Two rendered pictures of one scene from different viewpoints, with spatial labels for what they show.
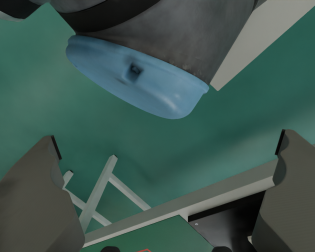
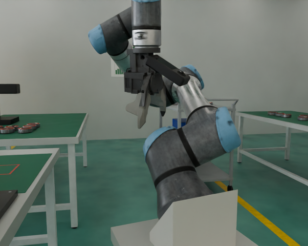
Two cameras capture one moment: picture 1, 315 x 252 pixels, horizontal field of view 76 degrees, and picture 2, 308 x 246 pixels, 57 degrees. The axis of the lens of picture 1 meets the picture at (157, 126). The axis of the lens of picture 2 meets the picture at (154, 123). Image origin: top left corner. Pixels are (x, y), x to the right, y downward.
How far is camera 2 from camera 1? 0.74 m
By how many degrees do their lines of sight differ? 62
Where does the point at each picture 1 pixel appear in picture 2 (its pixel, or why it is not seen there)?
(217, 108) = not seen: outside the picture
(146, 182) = not seen: outside the picture
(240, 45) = (132, 239)
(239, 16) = (163, 160)
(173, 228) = (14, 187)
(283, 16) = not seen: outside the picture
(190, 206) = (26, 198)
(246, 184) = (11, 223)
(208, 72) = (155, 143)
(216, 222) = not seen: outside the picture
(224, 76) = (118, 231)
